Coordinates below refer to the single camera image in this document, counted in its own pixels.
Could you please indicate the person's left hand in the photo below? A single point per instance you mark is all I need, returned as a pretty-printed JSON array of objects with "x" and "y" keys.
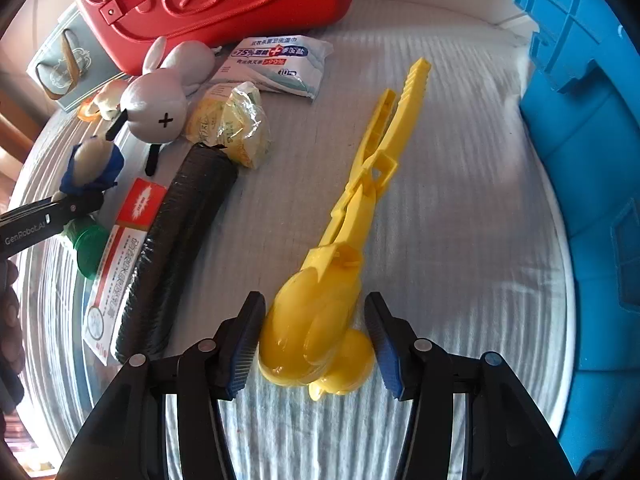
[{"x": 9, "y": 320}]

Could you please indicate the red white long box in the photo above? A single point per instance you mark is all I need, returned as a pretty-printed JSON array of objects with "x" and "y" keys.
[{"x": 117, "y": 260}]

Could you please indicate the white blue wet wipes packet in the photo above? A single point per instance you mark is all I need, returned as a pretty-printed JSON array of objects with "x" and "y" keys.
[{"x": 280, "y": 72}]

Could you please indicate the white rabbit plush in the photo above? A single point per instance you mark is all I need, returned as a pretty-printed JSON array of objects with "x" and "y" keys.
[{"x": 150, "y": 105}]

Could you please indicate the blue plastic crate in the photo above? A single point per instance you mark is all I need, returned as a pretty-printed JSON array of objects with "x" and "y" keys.
[{"x": 590, "y": 160}]

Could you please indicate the red hard-shell suitcase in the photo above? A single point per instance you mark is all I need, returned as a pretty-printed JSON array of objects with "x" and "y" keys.
[{"x": 280, "y": 0}]

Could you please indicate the black wrapped roll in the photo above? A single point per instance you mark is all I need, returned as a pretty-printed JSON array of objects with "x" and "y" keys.
[{"x": 170, "y": 260}]

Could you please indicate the small orange cream toy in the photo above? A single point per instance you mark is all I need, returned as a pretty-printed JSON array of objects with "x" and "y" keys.
[{"x": 107, "y": 100}]

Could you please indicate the yellow snowball clip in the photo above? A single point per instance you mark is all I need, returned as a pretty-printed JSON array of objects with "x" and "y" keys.
[{"x": 320, "y": 320}]

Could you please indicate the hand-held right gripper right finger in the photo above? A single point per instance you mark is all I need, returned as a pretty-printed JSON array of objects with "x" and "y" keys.
[{"x": 385, "y": 350}]

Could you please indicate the green bottle cap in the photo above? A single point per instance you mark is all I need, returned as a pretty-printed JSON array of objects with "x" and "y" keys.
[{"x": 90, "y": 255}]

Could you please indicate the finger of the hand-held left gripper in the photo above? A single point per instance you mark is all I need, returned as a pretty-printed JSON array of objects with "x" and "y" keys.
[{"x": 77, "y": 206}]

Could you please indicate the blue and cream plush toy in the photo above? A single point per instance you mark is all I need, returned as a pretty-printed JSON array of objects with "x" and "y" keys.
[{"x": 92, "y": 160}]

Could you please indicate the yellow green plastic packet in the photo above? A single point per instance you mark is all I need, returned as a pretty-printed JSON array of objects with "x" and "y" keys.
[{"x": 240, "y": 130}]

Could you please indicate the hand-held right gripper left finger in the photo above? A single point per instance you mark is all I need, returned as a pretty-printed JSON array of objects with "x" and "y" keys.
[{"x": 245, "y": 355}]

